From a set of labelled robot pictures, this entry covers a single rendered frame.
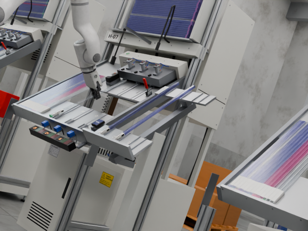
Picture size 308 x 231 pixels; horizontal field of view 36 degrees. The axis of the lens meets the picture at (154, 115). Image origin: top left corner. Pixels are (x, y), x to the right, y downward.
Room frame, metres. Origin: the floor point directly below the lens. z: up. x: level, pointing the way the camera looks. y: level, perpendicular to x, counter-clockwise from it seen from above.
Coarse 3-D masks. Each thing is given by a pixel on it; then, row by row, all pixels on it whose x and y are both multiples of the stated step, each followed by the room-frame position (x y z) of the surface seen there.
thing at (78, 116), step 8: (64, 104) 2.58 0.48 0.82; (48, 112) 2.52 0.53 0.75; (64, 112) 2.49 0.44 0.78; (72, 112) 2.47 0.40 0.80; (80, 112) 2.45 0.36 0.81; (88, 112) 2.43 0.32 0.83; (96, 112) 2.42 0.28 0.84; (64, 120) 2.41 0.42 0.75; (72, 120) 2.37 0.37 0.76; (80, 120) 2.37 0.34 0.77; (88, 120) 2.36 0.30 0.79; (96, 120) 2.34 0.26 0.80; (104, 120) 2.33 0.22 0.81; (80, 128) 2.28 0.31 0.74; (88, 128) 2.28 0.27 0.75
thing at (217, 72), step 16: (224, 16) 2.69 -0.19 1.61; (240, 16) 2.79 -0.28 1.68; (224, 32) 2.72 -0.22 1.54; (240, 32) 2.83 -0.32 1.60; (128, 48) 3.13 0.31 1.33; (224, 48) 2.76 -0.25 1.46; (240, 48) 2.87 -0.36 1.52; (208, 64) 2.69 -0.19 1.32; (224, 64) 2.80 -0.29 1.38; (208, 80) 2.73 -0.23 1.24; (224, 80) 2.84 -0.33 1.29; (224, 96) 2.88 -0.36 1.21; (160, 112) 3.12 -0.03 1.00; (192, 112) 2.70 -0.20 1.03; (208, 112) 2.81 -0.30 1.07; (208, 128) 2.91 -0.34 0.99; (176, 144) 2.69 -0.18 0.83; (208, 144) 2.90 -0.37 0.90; (192, 176) 2.90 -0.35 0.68
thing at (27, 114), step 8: (16, 104) 2.64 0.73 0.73; (16, 112) 2.66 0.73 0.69; (24, 112) 2.59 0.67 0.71; (32, 112) 2.52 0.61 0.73; (32, 120) 2.56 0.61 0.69; (40, 120) 2.49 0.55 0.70; (48, 120) 2.42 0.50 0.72; (56, 120) 2.37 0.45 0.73; (48, 128) 2.47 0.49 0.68; (64, 128) 2.34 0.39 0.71; (72, 128) 2.27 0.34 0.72; (80, 136) 2.25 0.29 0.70
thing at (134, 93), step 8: (104, 64) 3.02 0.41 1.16; (120, 64) 2.97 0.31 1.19; (104, 72) 2.89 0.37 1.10; (112, 72) 2.87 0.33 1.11; (128, 80) 2.72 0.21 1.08; (104, 88) 2.67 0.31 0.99; (112, 88) 2.65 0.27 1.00; (120, 88) 2.63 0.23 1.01; (128, 88) 2.61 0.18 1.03; (136, 88) 2.59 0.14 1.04; (144, 88) 2.57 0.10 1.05; (152, 88) 2.55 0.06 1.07; (160, 88) 2.54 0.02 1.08; (112, 96) 2.68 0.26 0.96; (120, 96) 2.55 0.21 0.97; (128, 96) 2.52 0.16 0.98; (136, 96) 2.50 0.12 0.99; (144, 96) 2.49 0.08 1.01
